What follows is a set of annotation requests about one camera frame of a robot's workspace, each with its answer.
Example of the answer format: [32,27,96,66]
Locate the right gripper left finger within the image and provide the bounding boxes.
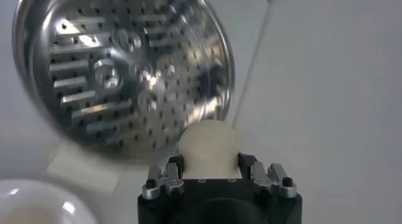
[142,154,185,201]

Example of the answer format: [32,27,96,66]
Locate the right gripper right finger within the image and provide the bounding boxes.
[237,152,298,200]

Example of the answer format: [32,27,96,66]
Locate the white steamed baozi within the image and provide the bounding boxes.
[178,119,243,179]

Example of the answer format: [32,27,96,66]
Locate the stainless steel steamer basket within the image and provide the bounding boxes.
[11,0,236,162]

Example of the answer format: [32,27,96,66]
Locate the white round plate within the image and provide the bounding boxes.
[0,178,99,224]

